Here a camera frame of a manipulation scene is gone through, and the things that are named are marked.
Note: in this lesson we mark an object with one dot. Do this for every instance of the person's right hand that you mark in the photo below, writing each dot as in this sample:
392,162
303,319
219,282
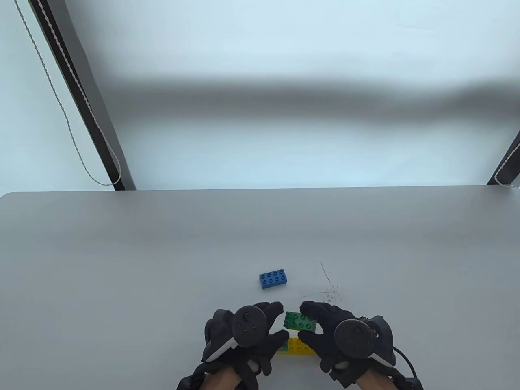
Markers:
327,351

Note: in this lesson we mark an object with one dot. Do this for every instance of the person's left hand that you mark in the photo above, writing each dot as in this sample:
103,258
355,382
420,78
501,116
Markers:
256,355

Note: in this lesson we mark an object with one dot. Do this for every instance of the green lego brick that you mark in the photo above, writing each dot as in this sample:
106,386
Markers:
300,321
284,346

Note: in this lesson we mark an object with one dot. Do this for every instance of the blue lego brick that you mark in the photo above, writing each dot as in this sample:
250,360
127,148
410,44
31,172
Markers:
274,278

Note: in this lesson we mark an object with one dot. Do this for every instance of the person's left forearm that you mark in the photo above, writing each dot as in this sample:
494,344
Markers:
221,378

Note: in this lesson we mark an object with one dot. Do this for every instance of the person's right forearm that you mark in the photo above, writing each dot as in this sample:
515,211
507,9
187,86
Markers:
375,382

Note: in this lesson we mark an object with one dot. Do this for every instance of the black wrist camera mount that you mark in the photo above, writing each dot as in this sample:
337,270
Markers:
411,384
187,384

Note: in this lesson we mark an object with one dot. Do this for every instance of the black frame post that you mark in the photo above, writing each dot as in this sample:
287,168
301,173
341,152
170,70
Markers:
508,172
94,97

